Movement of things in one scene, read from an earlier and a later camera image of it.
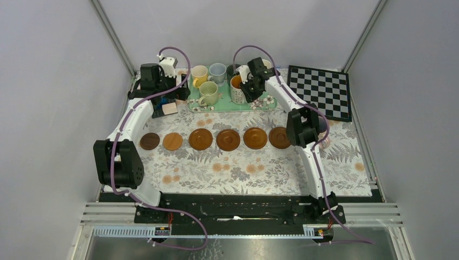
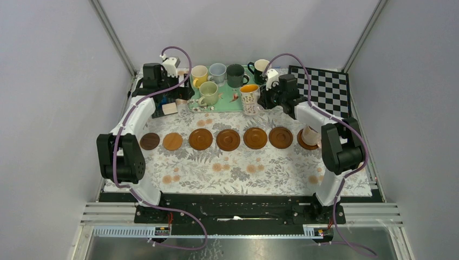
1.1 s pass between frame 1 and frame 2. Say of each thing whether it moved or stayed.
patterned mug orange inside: moved
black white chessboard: stayed
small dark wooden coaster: stayed
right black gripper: moved
